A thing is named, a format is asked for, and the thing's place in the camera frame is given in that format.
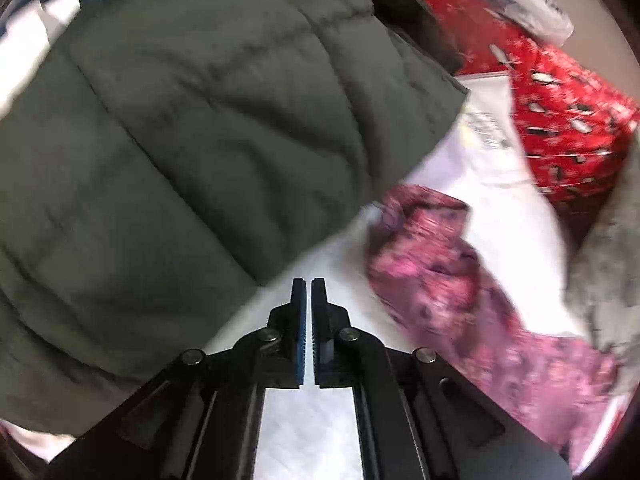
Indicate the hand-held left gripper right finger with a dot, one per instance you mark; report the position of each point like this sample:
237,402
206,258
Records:
317,332

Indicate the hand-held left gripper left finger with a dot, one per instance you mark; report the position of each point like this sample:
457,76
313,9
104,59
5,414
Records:
300,332

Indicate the pink floral fleece garment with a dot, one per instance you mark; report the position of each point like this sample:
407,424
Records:
440,280

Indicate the dark green quilted jacket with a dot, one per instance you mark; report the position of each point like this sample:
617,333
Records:
200,135

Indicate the white bed sheet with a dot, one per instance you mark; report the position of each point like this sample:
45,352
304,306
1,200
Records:
520,240

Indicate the white printed paper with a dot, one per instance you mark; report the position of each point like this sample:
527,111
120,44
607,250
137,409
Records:
482,155

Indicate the grey floral blanket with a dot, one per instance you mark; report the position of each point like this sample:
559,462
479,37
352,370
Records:
610,270

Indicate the black cloth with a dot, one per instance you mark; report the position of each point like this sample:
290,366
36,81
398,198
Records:
415,20

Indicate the red printed cloth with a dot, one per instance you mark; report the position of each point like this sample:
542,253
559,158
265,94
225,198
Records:
565,110

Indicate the white plastic bag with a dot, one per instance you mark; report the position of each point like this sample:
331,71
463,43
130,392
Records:
525,5

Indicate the white cloth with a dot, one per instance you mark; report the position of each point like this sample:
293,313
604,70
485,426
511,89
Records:
30,40

